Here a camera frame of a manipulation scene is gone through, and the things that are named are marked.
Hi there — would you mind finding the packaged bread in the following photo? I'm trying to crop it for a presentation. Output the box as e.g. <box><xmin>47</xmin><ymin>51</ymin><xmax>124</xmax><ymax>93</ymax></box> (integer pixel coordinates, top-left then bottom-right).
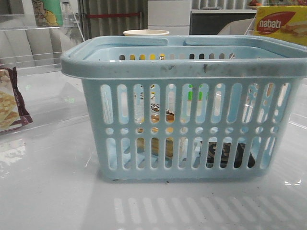
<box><xmin>136</xmin><ymin>102</ymin><xmax>189</xmax><ymax>168</ymax></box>

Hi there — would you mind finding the dark snack packet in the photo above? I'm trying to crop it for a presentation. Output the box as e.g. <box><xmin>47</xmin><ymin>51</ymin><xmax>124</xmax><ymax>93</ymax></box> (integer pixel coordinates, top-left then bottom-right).
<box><xmin>206</xmin><ymin>142</ymin><xmax>255</xmax><ymax>168</ymax></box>

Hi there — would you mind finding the light blue plastic basket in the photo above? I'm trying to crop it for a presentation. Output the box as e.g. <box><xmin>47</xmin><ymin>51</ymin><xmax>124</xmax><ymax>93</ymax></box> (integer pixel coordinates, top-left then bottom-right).
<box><xmin>60</xmin><ymin>35</ymin><xmax>307</xmax><ymax>180</ymax></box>

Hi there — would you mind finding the cream paper cup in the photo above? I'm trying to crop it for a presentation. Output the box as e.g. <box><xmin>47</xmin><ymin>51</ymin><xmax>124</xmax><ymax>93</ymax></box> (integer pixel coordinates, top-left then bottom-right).
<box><xmin>123</xmin><ymin>29</ymin><xmax>169</xmax><ymax>36</ymax></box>

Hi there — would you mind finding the white cabinet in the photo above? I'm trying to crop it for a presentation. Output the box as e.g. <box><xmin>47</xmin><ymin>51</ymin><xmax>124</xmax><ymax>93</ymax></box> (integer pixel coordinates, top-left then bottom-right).
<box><xmin>147</xmin><ymin>0</ymin><xmax>192</xmax><ymax>35</ymax></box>

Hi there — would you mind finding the brown wafer snack packet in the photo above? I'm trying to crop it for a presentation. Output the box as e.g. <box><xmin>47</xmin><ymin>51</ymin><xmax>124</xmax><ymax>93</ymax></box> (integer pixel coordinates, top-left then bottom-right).
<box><xmin>0</xmin><ymin>67</ymin><xmax>33</xmax><ymax>133</ymax></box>

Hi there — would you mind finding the clear acrylic display shelf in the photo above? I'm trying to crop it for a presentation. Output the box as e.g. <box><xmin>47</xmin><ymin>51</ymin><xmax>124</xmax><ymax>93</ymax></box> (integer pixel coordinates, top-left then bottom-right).
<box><xmin>0</xmin><ymin>13</ymin><xmax>84</xmax><ymax>69</ymax></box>

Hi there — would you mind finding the green cartoon print box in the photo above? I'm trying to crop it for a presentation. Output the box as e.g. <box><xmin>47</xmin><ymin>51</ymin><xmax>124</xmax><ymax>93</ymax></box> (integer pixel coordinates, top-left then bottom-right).
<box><xmin>32</xmin><ymin>0</ymin><xmax>63</xmax><ymax>27</ymax></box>

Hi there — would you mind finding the yellow nabati wafer box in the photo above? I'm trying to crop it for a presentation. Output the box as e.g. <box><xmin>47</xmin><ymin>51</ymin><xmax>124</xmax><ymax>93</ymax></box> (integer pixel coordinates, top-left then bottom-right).
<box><xmin>252</xmin><ymin>5</ymin><xmax>307</xmax><ymax>46</ymax></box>

